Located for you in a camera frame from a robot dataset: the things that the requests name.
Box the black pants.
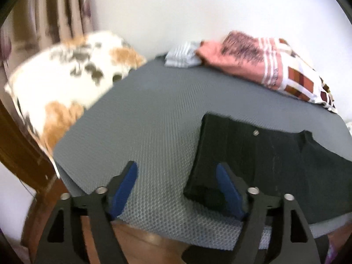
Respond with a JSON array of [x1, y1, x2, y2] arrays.
[[183, 113, 351, 224]]

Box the grey mesh mattress pad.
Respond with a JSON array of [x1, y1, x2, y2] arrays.
[[54, 59, 351, 250]]

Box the white floral pillow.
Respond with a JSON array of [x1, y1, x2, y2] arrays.
[[4, 30, 148, 158]]

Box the pink checkered pillow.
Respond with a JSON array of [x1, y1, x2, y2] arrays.
[[196, 31, 337, 113]]

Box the light blue striped cloth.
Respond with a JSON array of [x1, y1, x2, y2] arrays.
[[165, 42, 202, 68]]

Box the beige patterned curtain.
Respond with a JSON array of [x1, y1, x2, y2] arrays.
[[0, 0, 100, 72]]

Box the brown wooden bed frame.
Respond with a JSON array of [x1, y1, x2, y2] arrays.
[[1, 106, 188, 263]]

